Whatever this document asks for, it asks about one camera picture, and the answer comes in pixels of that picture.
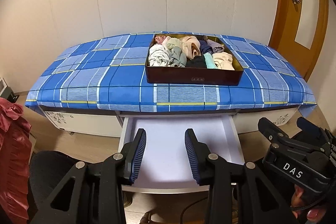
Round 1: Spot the person's right hand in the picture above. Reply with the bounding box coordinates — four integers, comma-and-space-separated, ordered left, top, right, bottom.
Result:
290, 184, 328, 221

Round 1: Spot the white open drawer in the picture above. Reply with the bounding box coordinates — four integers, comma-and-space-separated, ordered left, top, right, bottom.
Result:
119, 115, 245, 194

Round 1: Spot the beige soft garment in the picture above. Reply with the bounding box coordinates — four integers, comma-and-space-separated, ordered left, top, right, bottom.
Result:
180, 36, 201, 60

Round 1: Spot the white cabinet base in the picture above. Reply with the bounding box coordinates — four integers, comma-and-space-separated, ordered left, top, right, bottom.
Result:
40, 107, 298, 137

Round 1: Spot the grey white cloth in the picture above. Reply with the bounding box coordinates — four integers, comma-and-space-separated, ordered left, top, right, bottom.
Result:
148, 44, 170, 67

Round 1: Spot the blue plaid bed cover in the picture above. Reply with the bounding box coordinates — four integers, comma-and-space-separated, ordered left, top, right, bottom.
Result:
25, 33, 317, 116

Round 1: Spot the turquoise folded cloth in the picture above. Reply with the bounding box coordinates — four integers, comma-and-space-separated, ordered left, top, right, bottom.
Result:
203, 52, 217, 69

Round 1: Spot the lavender folded cloth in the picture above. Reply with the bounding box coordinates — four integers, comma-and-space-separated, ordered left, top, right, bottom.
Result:
207, 39, 225, 53

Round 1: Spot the wooden door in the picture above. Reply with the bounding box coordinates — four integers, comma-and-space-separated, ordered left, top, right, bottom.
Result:
269, 0, 329, 80

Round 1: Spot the green knit beanie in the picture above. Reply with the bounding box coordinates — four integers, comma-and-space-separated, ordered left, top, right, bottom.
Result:
165, 38, 187, 68

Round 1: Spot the pink strawberry print cloth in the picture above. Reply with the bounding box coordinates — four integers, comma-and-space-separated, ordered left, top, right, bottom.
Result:
154, 35, 166, 44

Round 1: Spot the cream folded cloth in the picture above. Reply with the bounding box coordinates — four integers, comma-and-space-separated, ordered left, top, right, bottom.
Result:
212, 52, 235, 71

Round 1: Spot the red satin fabric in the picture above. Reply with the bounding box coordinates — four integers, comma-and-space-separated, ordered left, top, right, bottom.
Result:
1, 98, 32, 223

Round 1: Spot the navy cloth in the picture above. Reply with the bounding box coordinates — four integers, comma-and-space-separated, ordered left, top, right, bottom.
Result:
199, 40, 214, 55

